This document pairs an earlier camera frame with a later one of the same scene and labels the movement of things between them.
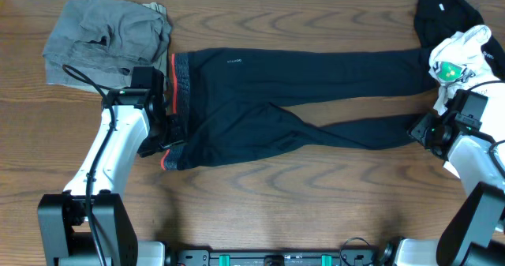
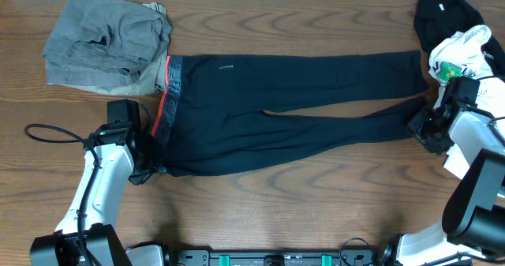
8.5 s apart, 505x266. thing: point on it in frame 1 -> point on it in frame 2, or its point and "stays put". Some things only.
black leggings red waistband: [237, 106] stays put
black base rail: [277, 257] stays put
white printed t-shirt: [458, 63] stays put
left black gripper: [178, 135] -> [156, 146]
